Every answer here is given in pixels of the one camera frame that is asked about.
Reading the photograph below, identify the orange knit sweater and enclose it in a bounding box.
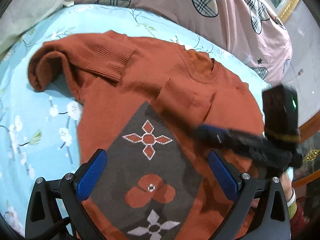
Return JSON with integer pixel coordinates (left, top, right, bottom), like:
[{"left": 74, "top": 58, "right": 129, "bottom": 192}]
[{"left": 28, "top": 31, "right": 264, "bottom": 239}]

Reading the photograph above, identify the person's right hand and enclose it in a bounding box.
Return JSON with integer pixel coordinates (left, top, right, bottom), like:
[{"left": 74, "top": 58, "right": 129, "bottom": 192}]
[{"left": 251, "top": 171, "right": 294, "bottom": 209}]

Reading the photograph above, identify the wooden bedside furniture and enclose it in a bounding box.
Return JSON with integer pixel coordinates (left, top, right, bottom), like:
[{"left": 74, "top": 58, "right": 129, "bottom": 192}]
[{"left": 293, "top": 113, "right": 319, "bottom": 223}]

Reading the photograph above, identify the light blue floral bedsheet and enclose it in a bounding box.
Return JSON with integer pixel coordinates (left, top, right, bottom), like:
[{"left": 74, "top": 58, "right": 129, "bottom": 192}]
[{"left": 1, "top": 4, "right": 270, "bottom": 235}]

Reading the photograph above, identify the pink plaid-heart duvet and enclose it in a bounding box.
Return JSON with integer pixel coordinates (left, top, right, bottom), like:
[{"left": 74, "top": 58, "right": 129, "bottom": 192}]
[{"left": 75, "top": 0, "right": 293, "bottom": 85}]

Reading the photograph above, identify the pale yellow pillow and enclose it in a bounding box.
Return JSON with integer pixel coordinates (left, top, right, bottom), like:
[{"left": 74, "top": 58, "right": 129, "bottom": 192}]
[{"left": 1, "top": 0, "right": 75, "bottom": 57}]

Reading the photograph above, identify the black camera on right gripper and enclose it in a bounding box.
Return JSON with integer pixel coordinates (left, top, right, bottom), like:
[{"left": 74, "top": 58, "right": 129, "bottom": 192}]
[{"left": 262, "top": 84, "right": 300, "bottom": 144}]

